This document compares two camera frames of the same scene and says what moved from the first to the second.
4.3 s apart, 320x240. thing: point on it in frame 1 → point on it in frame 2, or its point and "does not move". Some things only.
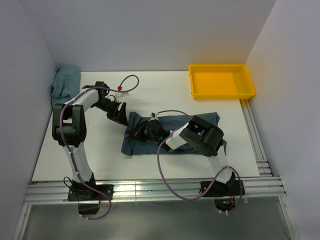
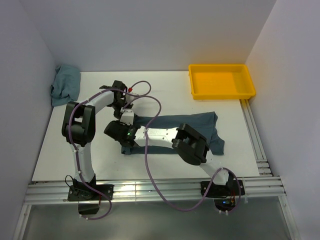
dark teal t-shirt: x=131 y=146 does not move
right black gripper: x=138 y=132 → x=122 y=124
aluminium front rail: x=44 y=192 does not move
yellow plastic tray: x=220 y=81 does not move
